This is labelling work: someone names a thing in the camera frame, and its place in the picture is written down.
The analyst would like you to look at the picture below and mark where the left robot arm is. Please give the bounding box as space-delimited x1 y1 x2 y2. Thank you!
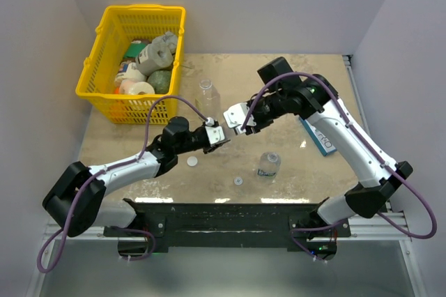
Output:
43 116 229 237

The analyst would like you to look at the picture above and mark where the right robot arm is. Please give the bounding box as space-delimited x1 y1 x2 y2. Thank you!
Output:
247 56 413 236

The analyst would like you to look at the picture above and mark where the clear white bottle cap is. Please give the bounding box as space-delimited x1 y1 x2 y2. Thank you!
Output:
233 176 243 185

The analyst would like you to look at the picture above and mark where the clear bottle lying near basket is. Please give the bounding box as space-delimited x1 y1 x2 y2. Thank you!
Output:
197 79 220 116

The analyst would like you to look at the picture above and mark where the standing clear labelled bottle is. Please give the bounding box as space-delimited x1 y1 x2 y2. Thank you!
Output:
256 152 281 181

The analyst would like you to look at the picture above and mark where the blue white toothpaste box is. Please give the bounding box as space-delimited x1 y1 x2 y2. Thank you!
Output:
298 117 337 157

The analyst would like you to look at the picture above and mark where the green round fruit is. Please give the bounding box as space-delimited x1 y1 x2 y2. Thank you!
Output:
146 70 171 95

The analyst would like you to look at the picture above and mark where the white tape roll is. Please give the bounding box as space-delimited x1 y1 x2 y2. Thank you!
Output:
119 79 155 96

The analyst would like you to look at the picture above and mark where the grey paper roll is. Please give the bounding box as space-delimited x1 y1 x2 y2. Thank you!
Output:
135 31 178 76

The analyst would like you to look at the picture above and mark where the cream labelled container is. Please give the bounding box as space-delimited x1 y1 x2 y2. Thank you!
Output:
114 61 146 86

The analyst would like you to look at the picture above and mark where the yellow plastic basket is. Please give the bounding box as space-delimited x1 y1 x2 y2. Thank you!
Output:
75 4 186 125

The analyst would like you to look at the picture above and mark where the green box in basket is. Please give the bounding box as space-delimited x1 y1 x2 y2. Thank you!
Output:
123 40 148 58

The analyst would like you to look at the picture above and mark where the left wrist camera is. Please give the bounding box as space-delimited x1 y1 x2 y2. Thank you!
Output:
205 126 226 146

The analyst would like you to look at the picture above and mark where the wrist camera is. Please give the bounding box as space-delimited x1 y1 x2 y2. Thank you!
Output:
205 126 226 146
223 102 249 135

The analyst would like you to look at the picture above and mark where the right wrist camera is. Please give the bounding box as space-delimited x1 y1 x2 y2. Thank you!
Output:
223 102 249 135

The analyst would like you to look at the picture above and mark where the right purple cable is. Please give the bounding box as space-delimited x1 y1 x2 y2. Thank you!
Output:
242 72 438 241

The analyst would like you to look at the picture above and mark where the purple cable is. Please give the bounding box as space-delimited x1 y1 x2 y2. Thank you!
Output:
36 96 214 274
242 72 438 241

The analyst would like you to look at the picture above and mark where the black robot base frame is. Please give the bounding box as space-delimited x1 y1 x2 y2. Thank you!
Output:
104 200 351 259

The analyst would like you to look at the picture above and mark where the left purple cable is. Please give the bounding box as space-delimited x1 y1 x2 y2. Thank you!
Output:
36 96 214 274

